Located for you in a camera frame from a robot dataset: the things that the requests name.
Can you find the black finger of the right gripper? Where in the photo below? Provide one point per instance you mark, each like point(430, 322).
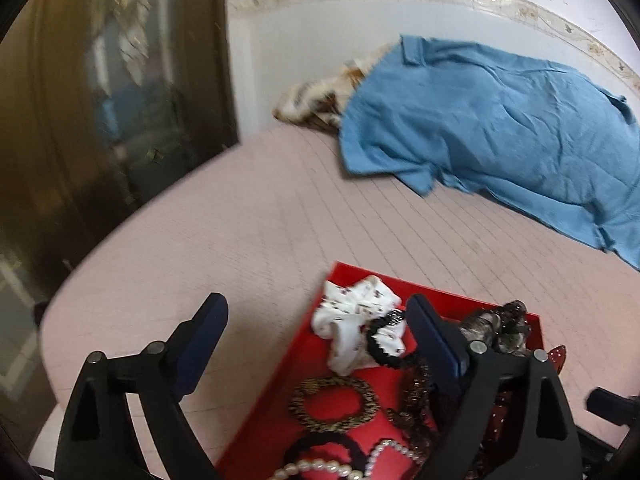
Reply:
point(613, 408)

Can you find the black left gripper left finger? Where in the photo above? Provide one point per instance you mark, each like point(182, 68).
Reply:
point(98, 439)

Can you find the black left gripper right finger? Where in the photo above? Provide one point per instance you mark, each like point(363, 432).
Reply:
point(537, 438)

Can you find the brown beaded hair clip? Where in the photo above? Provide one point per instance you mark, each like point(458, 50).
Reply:
point(413, 418)

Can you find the grey black fluffy scrunchie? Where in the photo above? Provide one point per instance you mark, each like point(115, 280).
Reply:
point(503, 329)

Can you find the red shallow tray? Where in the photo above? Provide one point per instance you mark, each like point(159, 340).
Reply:
point(259, 447)

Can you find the white dotted scrunchie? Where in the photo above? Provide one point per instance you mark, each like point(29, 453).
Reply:
point(364, 324)

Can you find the blue cloth sheet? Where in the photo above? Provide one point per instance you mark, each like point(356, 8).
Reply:
point(534, 135)

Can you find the pink quilted mattress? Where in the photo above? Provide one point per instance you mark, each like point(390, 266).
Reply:
point(265, 222)

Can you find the beige floral patterned blanket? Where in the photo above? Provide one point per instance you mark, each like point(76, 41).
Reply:
point(321, 104)

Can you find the dark wooden glass door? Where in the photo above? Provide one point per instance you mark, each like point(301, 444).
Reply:
point(105, 104)

